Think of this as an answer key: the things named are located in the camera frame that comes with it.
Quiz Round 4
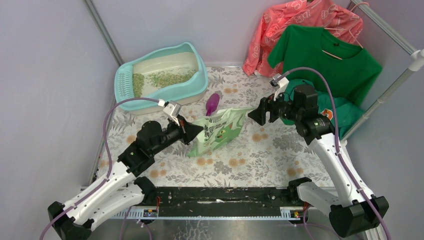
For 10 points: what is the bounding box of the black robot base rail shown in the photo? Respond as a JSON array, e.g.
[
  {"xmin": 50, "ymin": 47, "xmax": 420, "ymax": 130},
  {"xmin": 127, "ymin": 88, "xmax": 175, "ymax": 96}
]
[{"xmin": 140, "ymin": 187, "xmax": 308, "ymax": 221}]

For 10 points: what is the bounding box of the purple cable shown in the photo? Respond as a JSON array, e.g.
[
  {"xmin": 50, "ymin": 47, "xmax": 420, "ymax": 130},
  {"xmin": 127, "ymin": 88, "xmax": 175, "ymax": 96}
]
[
  {"xmin": 39, "ymin": 96, "xmax": 167, "ymax": 240},
  {"xmin": 278, "ymin": 66, "xmax": 393, "ymax": 240}
]

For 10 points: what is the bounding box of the metal clothes rack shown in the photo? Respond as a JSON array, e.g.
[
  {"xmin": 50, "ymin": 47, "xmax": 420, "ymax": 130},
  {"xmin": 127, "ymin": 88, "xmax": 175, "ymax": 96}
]
[{"xmin": 334, "ymin": 0, "xmax": 424, "ymax": 182}]

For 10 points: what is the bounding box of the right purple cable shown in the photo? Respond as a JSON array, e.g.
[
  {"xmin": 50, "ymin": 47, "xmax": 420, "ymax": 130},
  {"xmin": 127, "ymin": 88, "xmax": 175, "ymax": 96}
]
[{"xmin": 278, "ymin": 66, "xmax": 393, "ymax": 240}]

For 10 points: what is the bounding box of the teal cat litter box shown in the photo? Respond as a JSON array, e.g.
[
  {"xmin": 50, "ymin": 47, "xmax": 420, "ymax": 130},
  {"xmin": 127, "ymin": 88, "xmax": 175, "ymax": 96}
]
[{"xmin": 114, "ymin": 42, "xmax": 209, "ymax": 115}]

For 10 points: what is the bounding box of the pink patterned garment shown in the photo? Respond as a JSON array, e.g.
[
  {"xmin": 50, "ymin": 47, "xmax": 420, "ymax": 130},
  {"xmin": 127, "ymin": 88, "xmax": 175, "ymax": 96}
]
[{"xmin": 242, "ymin": 0, "xmax": 363, "ymax": 77}]

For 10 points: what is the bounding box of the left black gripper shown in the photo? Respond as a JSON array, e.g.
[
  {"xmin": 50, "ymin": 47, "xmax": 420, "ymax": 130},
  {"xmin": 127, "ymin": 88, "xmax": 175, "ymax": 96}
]
[{"xmin": 150, "ymin": 115, "xmax": 205, "ymax": 157}]

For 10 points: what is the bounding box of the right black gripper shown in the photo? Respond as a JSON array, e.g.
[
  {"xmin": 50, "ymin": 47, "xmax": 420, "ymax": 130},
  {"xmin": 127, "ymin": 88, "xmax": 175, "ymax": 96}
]
[{"xmin": 247, "ymin": 87, "xmax": 301, "ymax": 127}]

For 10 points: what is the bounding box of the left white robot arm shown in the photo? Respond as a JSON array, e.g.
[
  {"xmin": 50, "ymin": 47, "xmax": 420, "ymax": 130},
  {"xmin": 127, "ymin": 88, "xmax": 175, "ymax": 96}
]
[{"xmin": 47, "ymin": 100, "xmax": 204, "ymax": 240}]

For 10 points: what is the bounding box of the green t-shirt on hanger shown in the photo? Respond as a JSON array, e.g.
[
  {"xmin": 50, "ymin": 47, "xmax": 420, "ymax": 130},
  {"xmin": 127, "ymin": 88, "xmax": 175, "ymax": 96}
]
[{"xmin": 267, "ymin": 24, "xmax": 382, "ymax": 106}]

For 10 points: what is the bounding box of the green cat litter bag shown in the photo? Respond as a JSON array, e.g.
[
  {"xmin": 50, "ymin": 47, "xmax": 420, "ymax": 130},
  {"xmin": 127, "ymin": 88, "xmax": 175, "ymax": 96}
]
[{"xmin": 187, "ymin": 107, "xmax": 253, "ymax": 157}]

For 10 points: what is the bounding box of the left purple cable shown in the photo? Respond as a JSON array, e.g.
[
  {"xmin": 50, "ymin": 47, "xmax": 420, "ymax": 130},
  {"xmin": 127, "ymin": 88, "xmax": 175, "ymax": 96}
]
[{"xmin": 39, "ymin": 96, "xmax": 167, "ymax": 240}]

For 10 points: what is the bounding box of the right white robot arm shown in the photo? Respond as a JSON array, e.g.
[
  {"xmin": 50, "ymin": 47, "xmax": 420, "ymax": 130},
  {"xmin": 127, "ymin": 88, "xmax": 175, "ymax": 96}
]
[{"xmin": 248, "ymin": 74, "xmax": 389, "ymax": 238}]

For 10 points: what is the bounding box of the purple litter scoop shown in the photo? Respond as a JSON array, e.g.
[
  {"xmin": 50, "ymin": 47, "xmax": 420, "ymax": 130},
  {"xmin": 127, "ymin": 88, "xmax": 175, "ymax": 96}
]
[{"xmin": 205, "ymin": 93, "xmax": 220, "ymax": 116}]

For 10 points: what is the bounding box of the pink clothes hanger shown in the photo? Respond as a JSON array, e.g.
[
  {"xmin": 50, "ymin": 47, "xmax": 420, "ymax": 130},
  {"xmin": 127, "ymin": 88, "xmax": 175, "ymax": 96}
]
[{"xmin": 321, "ymin": 1, "xmax": 370, "ymax": 61}]

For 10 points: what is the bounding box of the green litter pile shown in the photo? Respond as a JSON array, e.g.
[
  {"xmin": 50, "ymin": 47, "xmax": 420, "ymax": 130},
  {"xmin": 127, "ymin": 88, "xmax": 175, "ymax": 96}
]
[{"xmin": 132, "ymin": 68, "xmax": 197, "ymax": 97}]

